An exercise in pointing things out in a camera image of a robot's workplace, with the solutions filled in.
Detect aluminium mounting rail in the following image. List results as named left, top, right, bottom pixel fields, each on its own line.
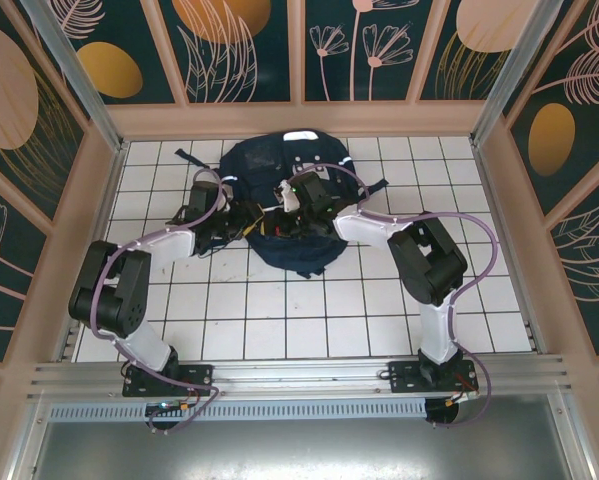
left=27, top=353, right=574, bottom=399

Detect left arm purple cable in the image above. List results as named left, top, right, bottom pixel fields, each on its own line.
left=89, top=168, right=230, bottom=436

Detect power connector wires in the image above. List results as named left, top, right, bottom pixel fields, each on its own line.
left=145, top=397, right=215, bottom=417
left=446, top=374, right=481, bottom=407

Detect slotted grey cable duct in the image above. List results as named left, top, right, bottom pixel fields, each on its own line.
left=48, top=398, right=428, bottom=422

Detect grey sheet metal panel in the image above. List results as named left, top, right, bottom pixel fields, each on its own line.
left=26, top=394, right=585, bottom=480

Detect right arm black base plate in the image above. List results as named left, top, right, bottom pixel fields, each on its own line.
left=387, top=359, right=480, bottom=396

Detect navy blue backpack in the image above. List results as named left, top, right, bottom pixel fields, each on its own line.
left=173, top=129, right=391, bottom=280

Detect metal side slide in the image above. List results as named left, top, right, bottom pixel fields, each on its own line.
left=525, top=319, right=546, bottom=352
left=57, top=319, right=84, bottom=362

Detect aluminium corner post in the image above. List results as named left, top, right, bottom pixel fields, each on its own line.
left=470, top=0, right=556, bottom=147
left=21, top=0, right=130, bottom=154

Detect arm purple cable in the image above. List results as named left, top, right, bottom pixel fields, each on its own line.
left=284, top=163, right=501, bottom=431
left=89, top=168, right=230, bottom=436

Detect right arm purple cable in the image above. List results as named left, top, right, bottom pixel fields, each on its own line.
left=284, top=163, right=501, bottom=431

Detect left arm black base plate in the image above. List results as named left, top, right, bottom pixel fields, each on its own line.
left=122, top=363, right=215, bottom=399

